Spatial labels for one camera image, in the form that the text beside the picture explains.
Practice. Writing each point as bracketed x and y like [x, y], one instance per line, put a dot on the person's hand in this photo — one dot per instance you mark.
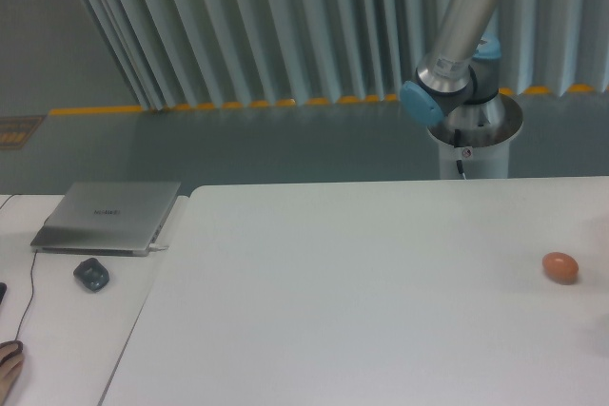
[10, 370]

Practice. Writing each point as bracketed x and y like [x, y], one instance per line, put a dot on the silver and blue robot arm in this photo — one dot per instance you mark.
[444, 79]

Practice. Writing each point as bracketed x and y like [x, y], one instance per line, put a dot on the black computer mouse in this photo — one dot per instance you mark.
[16, 348]

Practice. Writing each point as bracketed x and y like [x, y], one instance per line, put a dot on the black keyboard edge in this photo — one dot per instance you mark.
[3, 291]

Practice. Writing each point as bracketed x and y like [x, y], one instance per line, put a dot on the silver closed laptop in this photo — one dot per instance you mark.
[111, 218]

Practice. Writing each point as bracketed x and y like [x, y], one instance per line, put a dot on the white usb dongle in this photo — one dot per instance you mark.
[157, 247]

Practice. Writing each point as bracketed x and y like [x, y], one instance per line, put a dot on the brown egg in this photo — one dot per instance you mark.
[560, 267]

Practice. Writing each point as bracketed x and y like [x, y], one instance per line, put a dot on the white corrugated partition wall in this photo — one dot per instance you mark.
[220, 52]

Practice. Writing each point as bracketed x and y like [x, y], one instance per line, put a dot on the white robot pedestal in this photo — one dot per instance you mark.
[474, 141]

